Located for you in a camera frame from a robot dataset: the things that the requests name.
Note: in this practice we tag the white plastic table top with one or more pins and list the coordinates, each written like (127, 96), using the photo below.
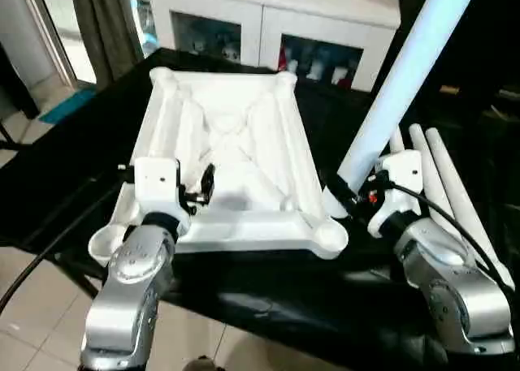
(243, 143)

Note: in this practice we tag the white plastic table leg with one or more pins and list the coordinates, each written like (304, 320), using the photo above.
(406, 83)
(429, 164)
(398, 141)
(458, 184)

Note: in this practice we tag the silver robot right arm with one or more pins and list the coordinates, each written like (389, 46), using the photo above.
(455, 306)

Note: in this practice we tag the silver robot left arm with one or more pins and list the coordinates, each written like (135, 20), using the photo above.
(122, 306)

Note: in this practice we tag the small white jar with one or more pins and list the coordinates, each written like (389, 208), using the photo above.
(292, 66)
(339, 76)
(317, 70)

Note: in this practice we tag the black work surface mat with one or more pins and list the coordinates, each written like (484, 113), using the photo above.
(284, 306)

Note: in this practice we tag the small yellow label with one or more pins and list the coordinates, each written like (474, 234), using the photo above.
(449, 89)

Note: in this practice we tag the red bottle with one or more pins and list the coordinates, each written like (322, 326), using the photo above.
(283, 58)

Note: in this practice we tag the grey curtain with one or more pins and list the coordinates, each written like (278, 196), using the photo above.
(109, 30)

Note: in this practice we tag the white glass-door cabinet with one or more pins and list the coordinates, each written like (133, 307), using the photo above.
(264, 9)

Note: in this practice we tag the black backdrop cloth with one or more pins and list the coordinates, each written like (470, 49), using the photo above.
(499, 30)

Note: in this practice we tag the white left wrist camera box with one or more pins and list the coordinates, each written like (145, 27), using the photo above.
(156, 184)

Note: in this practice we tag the black folding table frame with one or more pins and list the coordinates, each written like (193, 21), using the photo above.
(87, 281)

